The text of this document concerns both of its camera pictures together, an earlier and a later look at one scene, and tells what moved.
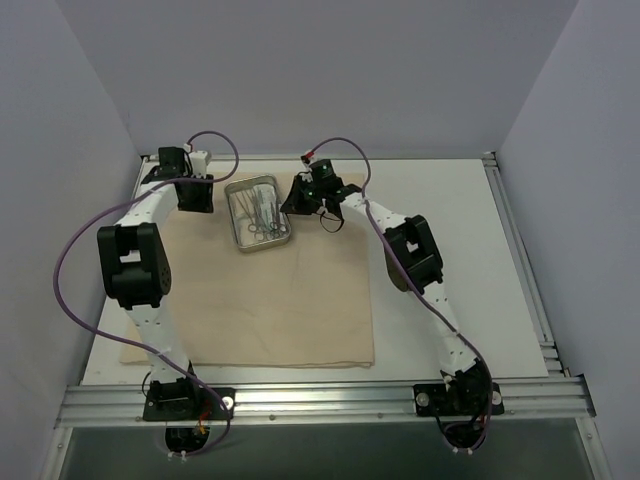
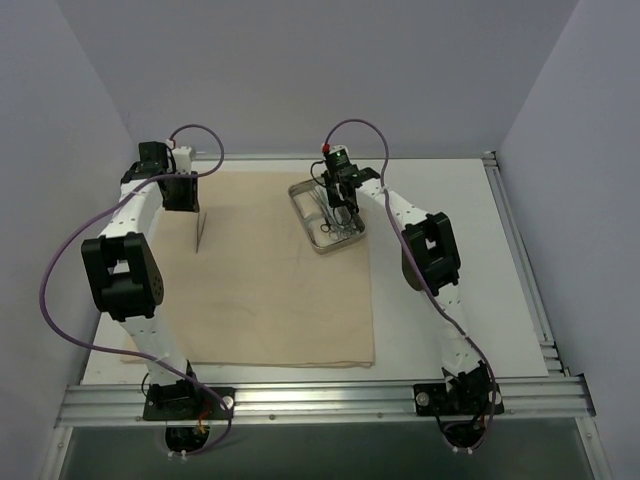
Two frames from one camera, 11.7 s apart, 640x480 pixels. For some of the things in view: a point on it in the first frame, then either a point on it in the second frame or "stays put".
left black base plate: [188, 404] stays put
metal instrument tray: [256, 214] to [326, 226]
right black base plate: [459, 399] stays put
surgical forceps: [277, 223] to [344, 225]
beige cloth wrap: [307, 305] stays put
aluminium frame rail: [325, 402] stays put
